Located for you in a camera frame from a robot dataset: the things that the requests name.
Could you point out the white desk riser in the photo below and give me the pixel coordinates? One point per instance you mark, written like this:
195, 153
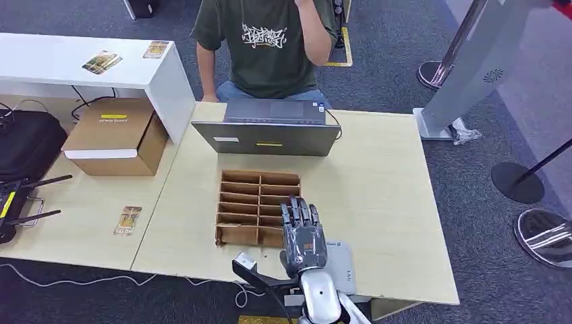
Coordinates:
89, 62

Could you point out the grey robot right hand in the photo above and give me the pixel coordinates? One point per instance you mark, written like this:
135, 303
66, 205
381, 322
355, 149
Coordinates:
306, 243

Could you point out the person's right hand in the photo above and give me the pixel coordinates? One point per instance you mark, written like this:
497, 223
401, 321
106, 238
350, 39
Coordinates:
210, 98

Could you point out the white flat device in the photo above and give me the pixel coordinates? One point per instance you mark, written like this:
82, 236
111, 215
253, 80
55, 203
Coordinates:
342, 268

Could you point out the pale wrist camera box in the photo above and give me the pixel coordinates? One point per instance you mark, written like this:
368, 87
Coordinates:
245, 261

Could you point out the black box on floor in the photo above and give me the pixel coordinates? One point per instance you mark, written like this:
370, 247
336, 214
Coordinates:
143, 6

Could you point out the green printed card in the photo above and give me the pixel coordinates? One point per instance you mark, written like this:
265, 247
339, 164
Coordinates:
102, 62

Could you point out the black bag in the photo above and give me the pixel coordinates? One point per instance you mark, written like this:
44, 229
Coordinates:
27, 143

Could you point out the black camera bracket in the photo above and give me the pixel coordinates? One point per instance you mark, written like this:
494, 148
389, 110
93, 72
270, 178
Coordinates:
268, 281

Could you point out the brown cardboard box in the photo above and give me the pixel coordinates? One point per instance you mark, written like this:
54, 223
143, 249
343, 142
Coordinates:
111, 134

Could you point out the clear plastic bag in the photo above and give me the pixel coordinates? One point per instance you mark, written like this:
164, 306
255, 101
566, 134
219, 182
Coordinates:
464, 134

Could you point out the black router with antennas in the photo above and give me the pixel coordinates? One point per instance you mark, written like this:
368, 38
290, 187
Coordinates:
11, 205

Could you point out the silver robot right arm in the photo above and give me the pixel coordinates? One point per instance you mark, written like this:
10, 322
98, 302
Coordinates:
319, 295

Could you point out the black stanchion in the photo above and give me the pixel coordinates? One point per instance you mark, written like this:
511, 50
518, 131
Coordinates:
518, 181

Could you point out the divided cardboard card box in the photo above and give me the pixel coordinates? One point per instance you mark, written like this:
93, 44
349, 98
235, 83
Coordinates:
250, 210

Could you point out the silver kiosk stand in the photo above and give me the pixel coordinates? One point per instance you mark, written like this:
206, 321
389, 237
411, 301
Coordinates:
478, 58

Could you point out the grey laptop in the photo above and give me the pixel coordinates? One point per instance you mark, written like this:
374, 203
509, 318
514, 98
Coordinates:
268, 134

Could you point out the yellow printed card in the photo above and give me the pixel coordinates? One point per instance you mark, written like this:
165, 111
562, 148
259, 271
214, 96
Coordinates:
156, 49

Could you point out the chrome stanchion base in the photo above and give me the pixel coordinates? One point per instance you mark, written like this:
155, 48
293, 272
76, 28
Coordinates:
543, 237

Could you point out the chrome stanchion post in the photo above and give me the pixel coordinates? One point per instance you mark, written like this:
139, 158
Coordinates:
440, 67

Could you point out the brown printed card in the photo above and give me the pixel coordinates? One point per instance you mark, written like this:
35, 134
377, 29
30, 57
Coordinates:
128, 220

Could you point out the person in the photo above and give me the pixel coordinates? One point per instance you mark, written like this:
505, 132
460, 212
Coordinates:
263, 49

